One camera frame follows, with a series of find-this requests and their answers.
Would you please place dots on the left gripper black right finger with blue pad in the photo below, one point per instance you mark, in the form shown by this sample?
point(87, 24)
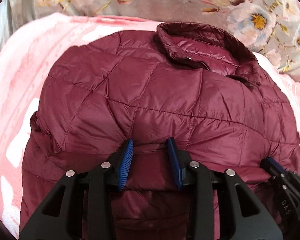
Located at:
point(219, 201)

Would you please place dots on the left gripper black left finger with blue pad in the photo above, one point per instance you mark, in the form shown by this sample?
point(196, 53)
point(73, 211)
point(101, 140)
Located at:
point(82, 196)

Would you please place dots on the maroon quilted down jacket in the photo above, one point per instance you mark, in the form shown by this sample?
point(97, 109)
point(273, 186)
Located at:
point(194, 82)

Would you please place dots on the pink blanket with white bows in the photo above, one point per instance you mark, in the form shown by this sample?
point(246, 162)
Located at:
point(25, 62)

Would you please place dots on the grey floral bedsheet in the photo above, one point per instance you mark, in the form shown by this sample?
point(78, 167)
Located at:
point(269, 27)

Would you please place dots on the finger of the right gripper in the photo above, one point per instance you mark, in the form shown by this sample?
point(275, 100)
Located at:
point(286, 185)

